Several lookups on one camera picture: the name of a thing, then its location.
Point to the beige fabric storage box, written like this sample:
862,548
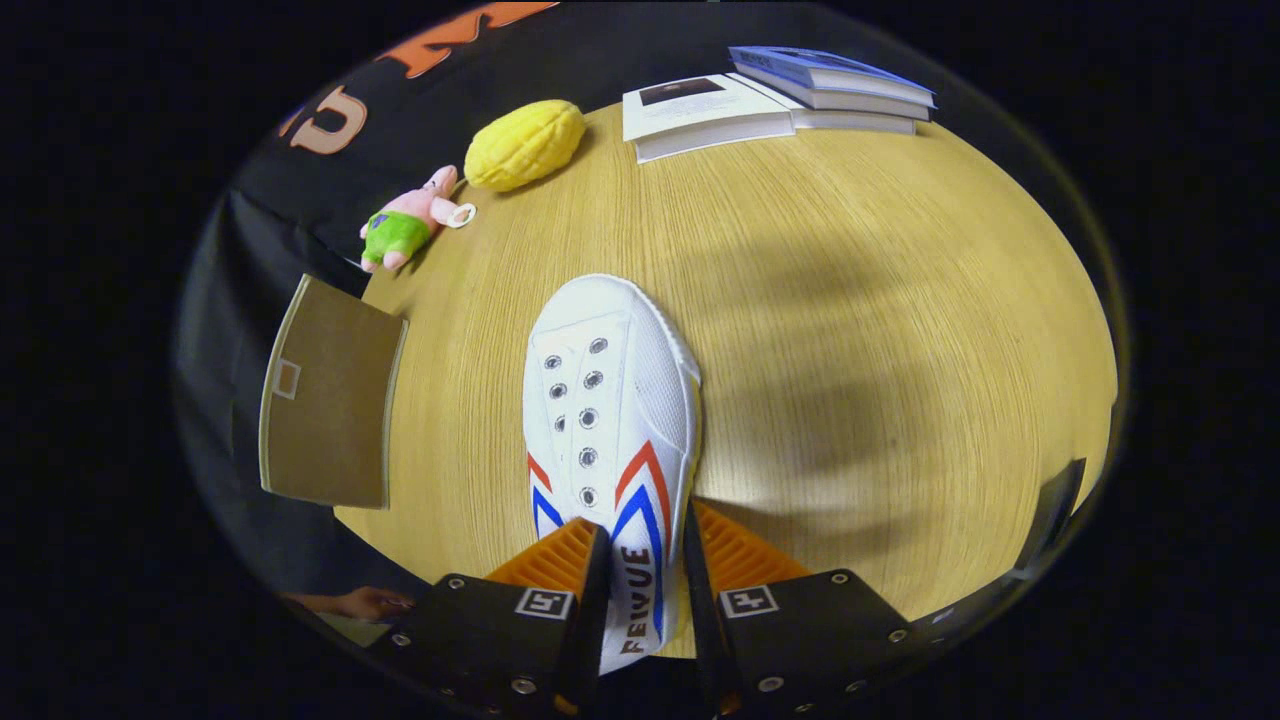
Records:
330,400

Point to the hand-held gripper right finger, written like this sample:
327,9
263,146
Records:
698,590

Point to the blue book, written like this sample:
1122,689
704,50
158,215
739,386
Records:
830,80

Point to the plain white book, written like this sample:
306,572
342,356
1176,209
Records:
855,122

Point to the white book with portrait cover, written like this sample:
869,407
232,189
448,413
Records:
700,115

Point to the yellow plush toy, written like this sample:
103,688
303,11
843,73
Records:
525,145

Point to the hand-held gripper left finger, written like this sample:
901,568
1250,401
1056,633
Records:
590,600

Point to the white shoe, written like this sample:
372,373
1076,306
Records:
610,400

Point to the pink starfish plush toy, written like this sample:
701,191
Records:
400,228

